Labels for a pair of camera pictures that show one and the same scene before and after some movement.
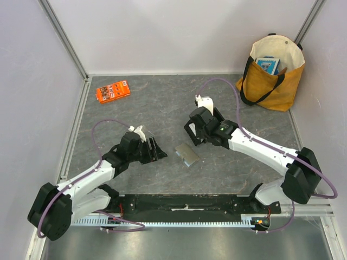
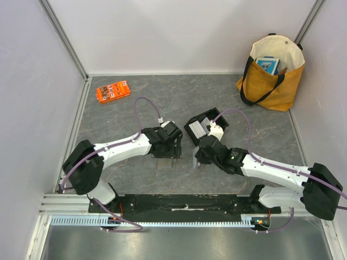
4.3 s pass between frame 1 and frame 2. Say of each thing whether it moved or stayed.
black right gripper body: moved
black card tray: stayed
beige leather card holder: moved
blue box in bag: stayed
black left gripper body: moved
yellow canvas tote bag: stayed
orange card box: stayed
